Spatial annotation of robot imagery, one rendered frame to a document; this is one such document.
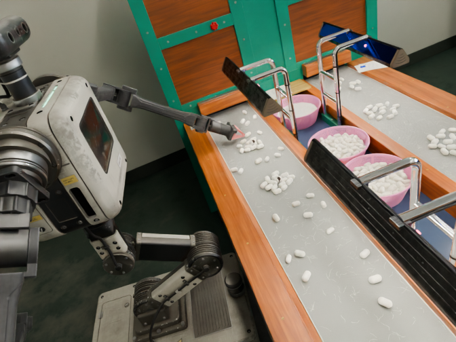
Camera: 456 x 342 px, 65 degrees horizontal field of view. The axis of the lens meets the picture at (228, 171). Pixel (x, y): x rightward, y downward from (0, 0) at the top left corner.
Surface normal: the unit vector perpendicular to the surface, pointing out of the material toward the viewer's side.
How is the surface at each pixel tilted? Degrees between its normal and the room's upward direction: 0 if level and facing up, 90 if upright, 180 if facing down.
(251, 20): 90
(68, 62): 90
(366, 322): 0
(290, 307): 0
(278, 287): 0
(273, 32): 90
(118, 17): 90
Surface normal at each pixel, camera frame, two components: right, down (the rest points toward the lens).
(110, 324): -0.25, -0.78
